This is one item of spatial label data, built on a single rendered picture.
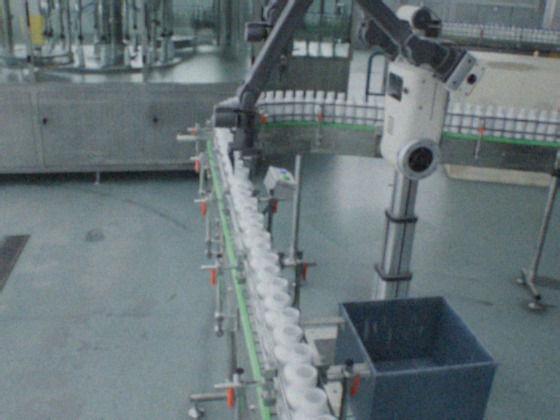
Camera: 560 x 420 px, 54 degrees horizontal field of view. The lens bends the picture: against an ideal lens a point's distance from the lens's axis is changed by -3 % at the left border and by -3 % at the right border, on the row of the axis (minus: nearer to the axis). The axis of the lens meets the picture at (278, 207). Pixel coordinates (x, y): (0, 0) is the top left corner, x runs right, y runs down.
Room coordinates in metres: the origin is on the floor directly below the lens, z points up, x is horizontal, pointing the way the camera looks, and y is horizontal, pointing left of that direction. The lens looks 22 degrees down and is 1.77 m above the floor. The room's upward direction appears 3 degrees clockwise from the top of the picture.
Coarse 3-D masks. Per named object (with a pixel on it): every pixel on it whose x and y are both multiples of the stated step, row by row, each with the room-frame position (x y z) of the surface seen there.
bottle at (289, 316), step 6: (282, 312) 0.93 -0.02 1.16; (288, 312) 0.94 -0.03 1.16; (294, 312) 0.94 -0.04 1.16; (282, 318) 0.91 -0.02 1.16; (288, 318) 0.91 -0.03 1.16; (294, 318) 0.91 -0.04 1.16; (282, 324) 0.91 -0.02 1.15; (288, 324) 0.90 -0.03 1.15; (294, 324) 0.91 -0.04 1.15; (276, 330) 0.92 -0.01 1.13; (276, 336) 0.91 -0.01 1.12; (276, 342) 0.91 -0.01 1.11
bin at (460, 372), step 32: (320, 320) 1.25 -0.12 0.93; (352, 320) 1.32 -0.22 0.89; (384, 320) 1.34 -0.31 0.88; (416, 320) 1.36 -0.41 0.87; (448, 320) 1.32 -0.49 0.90; (352, 352) 1.18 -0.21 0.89; (384, 352) 1.34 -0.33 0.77; (416, 352) 1.36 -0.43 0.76; (448, 352) 1.29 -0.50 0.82; (480, 352) 1.14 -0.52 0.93; (384, 384) 1.02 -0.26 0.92; (416, 384) 1.04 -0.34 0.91; (448, 384) 1.05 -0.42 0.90; (480, 384) 1.07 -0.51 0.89; (384, 416) 1.02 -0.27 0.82; (416, 416) 1.04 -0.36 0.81; (448, 416) 1.06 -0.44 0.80; (480, 416) 1.07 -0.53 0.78
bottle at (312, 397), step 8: (312, 392) 0.71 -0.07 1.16; (320, 392) 0.70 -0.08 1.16; (304, 400) 0.69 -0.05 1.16; (312, 400) 0.71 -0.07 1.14; (320, 400) 0.70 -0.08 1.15; (304, 408) 0.68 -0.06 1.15; (312, 408) 0.67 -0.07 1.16; (320, 408) 0.67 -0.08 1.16; (296, 416) 0.69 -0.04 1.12; (304, 416) 0.68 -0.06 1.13; (312, 416) 0.67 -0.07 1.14
